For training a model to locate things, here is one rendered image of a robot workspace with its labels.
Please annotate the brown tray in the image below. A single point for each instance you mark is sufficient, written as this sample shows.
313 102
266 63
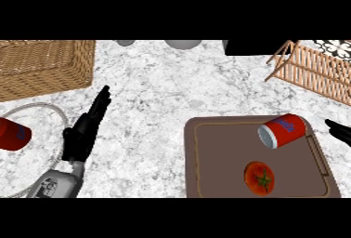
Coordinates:
256 161

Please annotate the black appliance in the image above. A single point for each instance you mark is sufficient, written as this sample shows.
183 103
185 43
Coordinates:
250 47

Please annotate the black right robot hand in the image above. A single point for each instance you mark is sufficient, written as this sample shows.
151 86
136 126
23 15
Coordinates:
341 131

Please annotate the black and white patterned tile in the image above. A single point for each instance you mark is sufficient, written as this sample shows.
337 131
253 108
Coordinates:
335 48

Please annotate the small grey round object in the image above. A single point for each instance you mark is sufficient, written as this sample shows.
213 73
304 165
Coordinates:
124 42

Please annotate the red tomato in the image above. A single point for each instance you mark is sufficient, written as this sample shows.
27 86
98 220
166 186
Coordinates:
259 178

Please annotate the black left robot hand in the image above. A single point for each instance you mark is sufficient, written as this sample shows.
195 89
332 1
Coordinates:
82 136

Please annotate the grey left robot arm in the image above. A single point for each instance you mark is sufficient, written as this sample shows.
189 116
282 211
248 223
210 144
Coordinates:
56 183

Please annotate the wooden tiered shelf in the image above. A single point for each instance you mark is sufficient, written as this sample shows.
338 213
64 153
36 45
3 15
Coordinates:
316 72

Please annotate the large grey round object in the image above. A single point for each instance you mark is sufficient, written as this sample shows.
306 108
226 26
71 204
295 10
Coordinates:
183 44

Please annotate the wicker basket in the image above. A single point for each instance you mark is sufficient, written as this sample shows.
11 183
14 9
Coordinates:
42 69

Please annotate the red can with blue print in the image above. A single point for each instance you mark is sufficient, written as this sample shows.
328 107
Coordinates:
282 130
12 134

